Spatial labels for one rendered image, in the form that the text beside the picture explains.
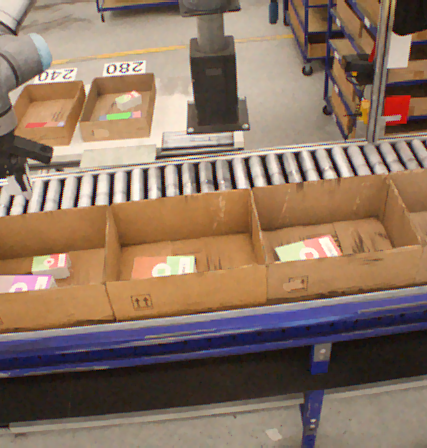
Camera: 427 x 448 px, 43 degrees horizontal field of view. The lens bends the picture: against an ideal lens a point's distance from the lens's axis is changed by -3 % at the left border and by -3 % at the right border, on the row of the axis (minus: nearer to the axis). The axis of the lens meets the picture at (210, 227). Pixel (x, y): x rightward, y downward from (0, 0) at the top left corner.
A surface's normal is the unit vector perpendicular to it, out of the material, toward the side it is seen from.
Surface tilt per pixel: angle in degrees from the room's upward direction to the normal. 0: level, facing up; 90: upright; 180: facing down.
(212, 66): 90
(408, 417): 0
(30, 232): 89
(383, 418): 0
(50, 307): 90
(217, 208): 90
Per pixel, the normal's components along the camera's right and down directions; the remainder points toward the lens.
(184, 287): 0.08, 0.68
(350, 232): -0.06, -0.73
